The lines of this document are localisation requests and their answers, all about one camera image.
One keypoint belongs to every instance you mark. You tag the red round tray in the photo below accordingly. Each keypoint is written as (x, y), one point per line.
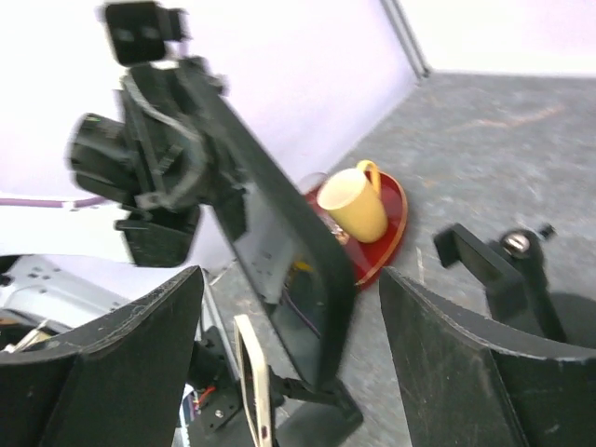
(367, 259)

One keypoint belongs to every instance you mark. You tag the pink-case smartphone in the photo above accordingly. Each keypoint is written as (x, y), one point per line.
(255, 386)

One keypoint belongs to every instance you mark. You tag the black smartphone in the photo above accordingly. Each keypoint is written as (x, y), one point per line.
(296, 267)

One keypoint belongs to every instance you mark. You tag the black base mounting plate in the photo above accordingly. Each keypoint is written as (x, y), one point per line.
(213, 377)

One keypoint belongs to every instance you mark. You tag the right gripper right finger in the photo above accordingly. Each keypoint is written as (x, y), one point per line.
(467, 380)

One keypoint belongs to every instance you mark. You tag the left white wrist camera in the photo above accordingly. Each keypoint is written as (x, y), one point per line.
(139, 31)

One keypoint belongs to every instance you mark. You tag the yellow cup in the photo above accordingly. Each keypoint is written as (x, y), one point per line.
(352, 197)

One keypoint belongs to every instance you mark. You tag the left aluminium frame post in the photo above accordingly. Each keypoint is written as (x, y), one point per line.
(403, 31)

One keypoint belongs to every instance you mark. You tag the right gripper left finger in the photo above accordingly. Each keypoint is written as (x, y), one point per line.
(115, 381)

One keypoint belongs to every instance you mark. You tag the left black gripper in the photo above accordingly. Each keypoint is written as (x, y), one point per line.
(179, 124)

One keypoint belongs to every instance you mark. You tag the black round-base phone holder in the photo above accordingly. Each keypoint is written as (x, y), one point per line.
(512, 271)

